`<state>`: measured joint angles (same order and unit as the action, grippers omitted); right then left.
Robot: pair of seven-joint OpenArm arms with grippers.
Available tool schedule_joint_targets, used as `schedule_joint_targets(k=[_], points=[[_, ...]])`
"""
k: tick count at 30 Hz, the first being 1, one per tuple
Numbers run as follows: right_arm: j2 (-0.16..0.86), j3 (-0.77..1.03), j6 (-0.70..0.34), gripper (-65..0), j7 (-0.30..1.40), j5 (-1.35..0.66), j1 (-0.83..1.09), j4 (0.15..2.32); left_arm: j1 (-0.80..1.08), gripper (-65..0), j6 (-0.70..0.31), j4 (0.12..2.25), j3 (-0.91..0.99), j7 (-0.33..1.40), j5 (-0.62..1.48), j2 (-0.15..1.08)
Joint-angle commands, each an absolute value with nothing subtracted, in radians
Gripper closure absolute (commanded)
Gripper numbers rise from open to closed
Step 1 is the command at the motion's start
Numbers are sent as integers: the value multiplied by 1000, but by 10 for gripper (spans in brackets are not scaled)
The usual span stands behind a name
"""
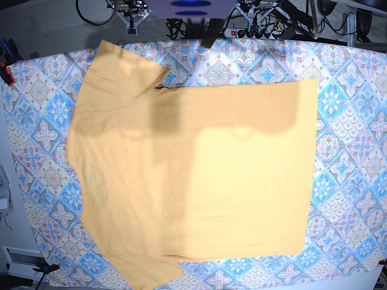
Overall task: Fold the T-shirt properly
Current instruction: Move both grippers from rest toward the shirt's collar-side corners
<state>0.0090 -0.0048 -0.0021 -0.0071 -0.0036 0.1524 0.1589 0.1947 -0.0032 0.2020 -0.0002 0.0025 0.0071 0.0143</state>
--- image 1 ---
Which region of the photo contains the yellow T-shirt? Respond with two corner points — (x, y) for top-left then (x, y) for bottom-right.
(66, 40), (318, 289)

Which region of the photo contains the blue handled clamp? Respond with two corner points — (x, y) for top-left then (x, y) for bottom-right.
(1, 39), (23, 62)

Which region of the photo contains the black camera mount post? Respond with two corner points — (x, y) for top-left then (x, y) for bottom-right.
(200, 19), (225, 49)

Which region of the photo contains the orange black clamp lower left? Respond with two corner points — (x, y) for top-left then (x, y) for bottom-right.
(33, 263), (60, 275)

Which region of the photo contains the patterned blue tablecloth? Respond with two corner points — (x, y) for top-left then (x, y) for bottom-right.
(1, 39), (386, 289)

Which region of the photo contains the white power strip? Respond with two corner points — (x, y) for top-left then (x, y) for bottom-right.
(223, 28), (282, 39)

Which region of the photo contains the white device at left edge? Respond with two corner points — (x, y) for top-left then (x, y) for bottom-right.
(0, 164), (13, 213)

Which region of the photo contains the red black clamp upper left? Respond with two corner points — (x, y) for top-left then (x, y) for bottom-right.
(0, 60), (15, 86)

